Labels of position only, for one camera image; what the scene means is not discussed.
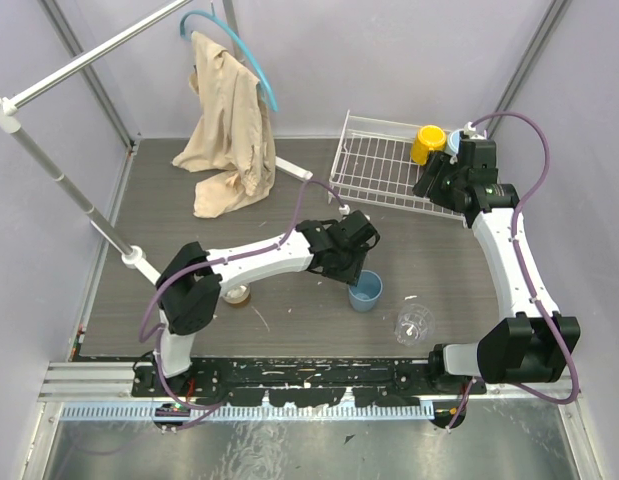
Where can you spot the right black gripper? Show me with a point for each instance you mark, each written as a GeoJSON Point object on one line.
{"type": "Point", "coordinates": [433, 169]}

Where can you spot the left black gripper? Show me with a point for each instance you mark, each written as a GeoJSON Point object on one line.
{"type": "Point", "coordinates": [349, 265]}

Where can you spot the yellow mug black handle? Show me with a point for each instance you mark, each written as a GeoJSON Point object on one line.
{"type": "Point", "coordinates": [429, 138]}

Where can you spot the light blue handled mug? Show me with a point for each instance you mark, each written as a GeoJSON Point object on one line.
{"type": "Point", "coordinates": [453, 142]}

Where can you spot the light blue plastic cup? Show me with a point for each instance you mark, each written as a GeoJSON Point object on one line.
{"type": "Point", "coordinates": [364, 295]}

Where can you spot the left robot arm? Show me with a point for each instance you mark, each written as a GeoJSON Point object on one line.
{"type": "Point", "coordinates": [190, 287]}

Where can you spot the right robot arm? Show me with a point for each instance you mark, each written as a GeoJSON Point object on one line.
{"type": "Point", "coordinates": [532, 337]}

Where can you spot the silver garment rack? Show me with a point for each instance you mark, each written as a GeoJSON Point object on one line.
{"type": "Point", "coordinates": [54, 165]}

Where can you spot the clear plastic cup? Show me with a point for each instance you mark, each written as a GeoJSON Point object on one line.
{"type": "Point", "coordinates": [415, 323]}

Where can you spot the clear glass amber base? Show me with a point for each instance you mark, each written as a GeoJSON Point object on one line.
{"type": "Point", "coordinates": [238, 296]}

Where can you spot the beige shirt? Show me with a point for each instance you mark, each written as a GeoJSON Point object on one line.
{"type": "Point", "coordinates": [233, 136]}

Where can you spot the teal clothes hanger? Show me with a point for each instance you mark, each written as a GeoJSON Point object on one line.
{"type": "Point", "coordinates": [184, 33]}

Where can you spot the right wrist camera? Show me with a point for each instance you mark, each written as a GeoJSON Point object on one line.
{"type": "Point", "coordinates": [469, 131]}

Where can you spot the white wire dish rack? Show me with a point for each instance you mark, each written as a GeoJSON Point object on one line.
{"type": "Point", "coordinates": [372, 165]}

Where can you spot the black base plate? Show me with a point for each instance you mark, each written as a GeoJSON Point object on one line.
{"type": "Point", "coordinates": [312, 382]}

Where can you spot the aluminium frame rail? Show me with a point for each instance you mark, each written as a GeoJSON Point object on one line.
{"type": "Point", "coordinates": [122, 390]}

